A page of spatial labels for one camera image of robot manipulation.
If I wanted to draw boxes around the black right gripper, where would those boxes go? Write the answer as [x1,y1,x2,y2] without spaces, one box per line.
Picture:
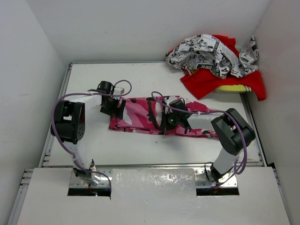
[159,110,180,131]

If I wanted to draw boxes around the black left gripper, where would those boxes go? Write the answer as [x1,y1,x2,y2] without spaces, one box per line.
[101,96,125,119]

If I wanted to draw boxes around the pink camouflage trousers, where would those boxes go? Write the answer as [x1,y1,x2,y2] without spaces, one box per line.
[109,97,218,139]

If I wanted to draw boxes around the black white comic print trousers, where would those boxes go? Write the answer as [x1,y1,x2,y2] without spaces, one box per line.
[166,34,259,79]

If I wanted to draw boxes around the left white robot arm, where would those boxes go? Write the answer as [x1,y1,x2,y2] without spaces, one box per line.
[51,81,127,187]

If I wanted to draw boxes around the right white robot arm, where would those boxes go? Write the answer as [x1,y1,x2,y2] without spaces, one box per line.
[163,99,256,183]

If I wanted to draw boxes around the red yellow garment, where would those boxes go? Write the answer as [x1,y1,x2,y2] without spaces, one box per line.
[181,35,267,101]

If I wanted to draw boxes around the white front cover board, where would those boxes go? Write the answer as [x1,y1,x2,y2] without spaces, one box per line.
[18,167,289,225]

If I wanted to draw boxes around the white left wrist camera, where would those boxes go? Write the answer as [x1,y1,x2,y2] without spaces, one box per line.
[113,87,125,96]

